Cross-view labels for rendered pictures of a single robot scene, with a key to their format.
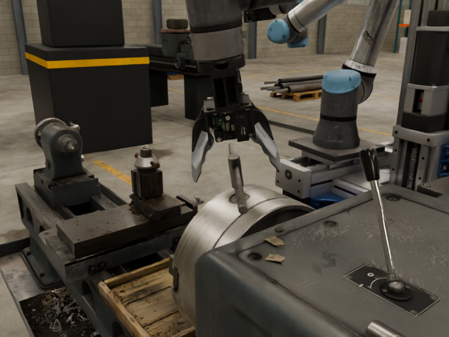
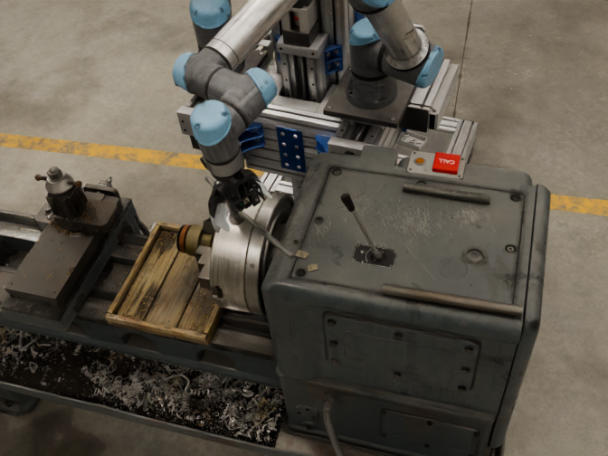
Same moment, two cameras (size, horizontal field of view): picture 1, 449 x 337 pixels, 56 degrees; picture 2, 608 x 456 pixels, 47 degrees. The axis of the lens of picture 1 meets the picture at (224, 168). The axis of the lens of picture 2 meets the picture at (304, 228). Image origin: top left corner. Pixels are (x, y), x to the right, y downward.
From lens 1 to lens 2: 1.04 m
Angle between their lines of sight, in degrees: 39
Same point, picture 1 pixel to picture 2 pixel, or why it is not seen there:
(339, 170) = not seen: hidden behind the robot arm
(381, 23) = not seen: outside the picture
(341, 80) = (214, 14)
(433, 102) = (308, 21)
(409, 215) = (355, 186)
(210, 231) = (234, 253)
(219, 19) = (232, 155)
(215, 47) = (232, 168)
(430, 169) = (319, 74)
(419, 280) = (384, 242)
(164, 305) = (174, 301)
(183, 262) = (223, 280)
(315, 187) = not seen: hidden behind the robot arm
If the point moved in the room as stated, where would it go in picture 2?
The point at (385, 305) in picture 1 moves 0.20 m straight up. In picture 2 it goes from (378, 269) to (378, 205)
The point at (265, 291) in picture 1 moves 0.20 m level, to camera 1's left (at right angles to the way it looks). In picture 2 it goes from (324, 291) to (245, 343)
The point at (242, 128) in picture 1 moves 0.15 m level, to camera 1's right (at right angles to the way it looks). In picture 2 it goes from (255, 198) to (312, 166)
